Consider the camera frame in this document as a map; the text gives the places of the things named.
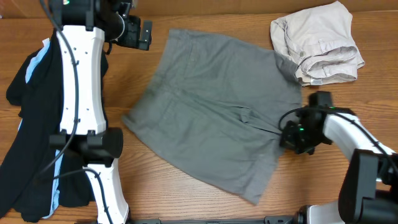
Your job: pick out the beige folded shorts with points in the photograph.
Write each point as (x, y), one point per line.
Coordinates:
(319, 41)

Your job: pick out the grey shorts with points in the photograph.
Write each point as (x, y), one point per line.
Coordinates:
(212, 110)

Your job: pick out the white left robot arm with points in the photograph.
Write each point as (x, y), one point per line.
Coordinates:
(83, 27)

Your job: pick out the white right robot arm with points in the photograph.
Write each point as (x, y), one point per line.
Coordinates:
(369, 191)

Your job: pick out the black garment with blue stripes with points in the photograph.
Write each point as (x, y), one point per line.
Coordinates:
(37, 90)

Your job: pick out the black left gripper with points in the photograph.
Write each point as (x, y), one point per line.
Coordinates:
(133, 40)

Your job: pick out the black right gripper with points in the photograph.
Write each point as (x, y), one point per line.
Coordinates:
(289, 140)

